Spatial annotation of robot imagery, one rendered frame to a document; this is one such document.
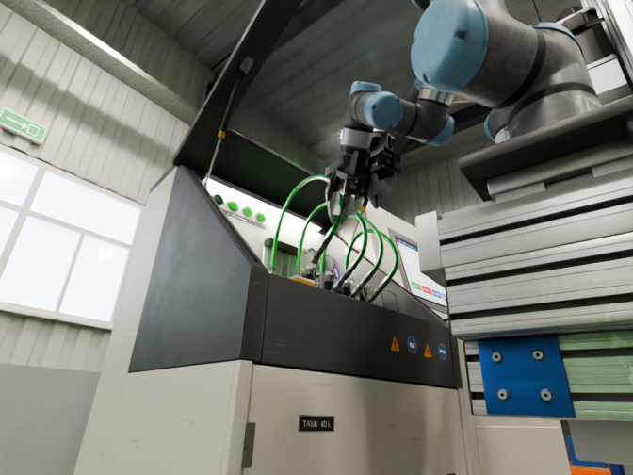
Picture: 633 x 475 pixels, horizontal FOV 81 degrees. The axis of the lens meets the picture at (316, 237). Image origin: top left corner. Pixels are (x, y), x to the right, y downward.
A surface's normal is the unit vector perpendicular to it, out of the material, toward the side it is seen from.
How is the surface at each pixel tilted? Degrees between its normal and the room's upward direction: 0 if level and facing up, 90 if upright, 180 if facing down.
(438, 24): 98
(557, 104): 73
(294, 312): 90
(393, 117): 135
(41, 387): 90
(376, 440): 90
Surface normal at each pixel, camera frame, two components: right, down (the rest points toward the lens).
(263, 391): 0.67, -0.29
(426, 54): -0.93, -0.07
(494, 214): -0.63, -0.35
